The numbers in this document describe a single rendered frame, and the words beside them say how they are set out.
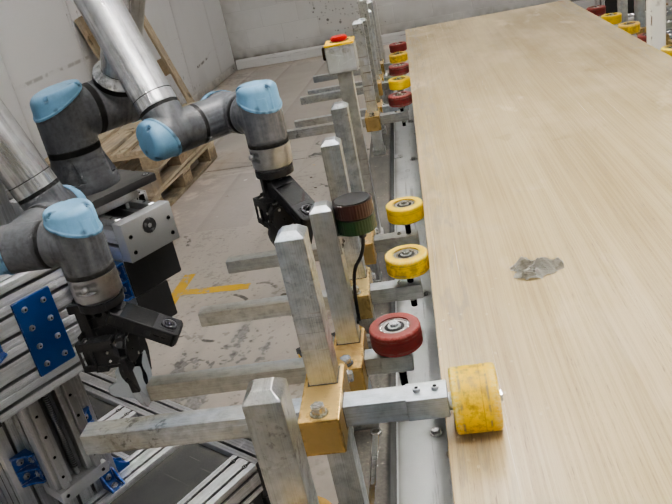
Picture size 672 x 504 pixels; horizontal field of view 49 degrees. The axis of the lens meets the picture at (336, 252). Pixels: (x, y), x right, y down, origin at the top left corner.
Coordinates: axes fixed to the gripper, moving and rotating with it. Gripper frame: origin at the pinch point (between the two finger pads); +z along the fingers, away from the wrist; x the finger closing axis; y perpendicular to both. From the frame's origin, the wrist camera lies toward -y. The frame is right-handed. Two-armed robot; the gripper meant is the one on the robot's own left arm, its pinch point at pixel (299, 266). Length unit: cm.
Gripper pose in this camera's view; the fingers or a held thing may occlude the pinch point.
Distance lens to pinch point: 141.8
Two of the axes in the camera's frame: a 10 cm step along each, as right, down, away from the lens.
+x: -8.4, 3.5, -4.1
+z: 1.7, 8.9, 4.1
